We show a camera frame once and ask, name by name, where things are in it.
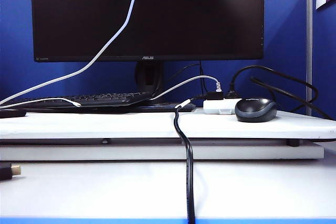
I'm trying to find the silver partition post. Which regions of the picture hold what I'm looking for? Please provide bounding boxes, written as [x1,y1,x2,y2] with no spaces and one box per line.
[306,0,313,117]

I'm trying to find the white Type-C charging cable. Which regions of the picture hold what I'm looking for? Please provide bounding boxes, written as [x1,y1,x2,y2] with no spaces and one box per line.
[0,0,145,109]

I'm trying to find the white cable with white plug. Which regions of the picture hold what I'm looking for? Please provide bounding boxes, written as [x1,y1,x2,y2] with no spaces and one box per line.
[149,76,223,101]

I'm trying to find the thick white base board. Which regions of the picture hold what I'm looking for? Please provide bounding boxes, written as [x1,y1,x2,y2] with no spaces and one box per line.
[0,141,325,162]

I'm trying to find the black keyboard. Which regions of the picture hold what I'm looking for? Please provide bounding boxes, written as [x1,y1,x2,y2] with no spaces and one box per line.
[0,92,153,112]

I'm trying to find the thick black cable with plug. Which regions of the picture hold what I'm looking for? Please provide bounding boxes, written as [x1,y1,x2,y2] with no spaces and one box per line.
[173,91,224,224]

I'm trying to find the thin black cable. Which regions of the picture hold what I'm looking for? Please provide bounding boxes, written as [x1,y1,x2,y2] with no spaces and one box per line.
[198,60,208,96]
[165,63,202,84]

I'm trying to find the white riser board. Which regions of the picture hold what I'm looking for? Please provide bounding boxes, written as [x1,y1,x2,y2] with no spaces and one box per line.
[0,110,336,141]

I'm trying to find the black HDMI connector gold tip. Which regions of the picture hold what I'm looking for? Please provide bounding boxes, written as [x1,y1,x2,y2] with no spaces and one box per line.
[0,163,22,182]

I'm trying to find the blue partition panel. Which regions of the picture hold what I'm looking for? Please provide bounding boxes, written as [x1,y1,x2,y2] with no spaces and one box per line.
[311,0,336,121]
[0,0,308,116]

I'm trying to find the looped black power cable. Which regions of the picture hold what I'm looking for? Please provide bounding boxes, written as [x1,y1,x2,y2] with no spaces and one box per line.
[227,66,333,121]

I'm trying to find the black ASUS monitor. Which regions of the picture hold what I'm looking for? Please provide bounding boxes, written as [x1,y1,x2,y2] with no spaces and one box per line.
[30,0,265,63]

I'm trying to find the white power strip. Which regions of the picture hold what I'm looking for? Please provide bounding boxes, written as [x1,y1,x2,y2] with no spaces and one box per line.
[202,98,244,116]

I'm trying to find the flat black pad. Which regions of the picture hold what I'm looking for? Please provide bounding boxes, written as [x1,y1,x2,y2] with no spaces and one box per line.
[0,109,27,119]

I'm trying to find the black grey computer mouse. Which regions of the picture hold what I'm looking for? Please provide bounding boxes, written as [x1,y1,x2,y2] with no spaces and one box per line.
[234,98,278,124]

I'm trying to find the black monitor stand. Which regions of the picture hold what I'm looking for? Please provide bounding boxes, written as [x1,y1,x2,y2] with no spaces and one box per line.
[131,61,197,113]

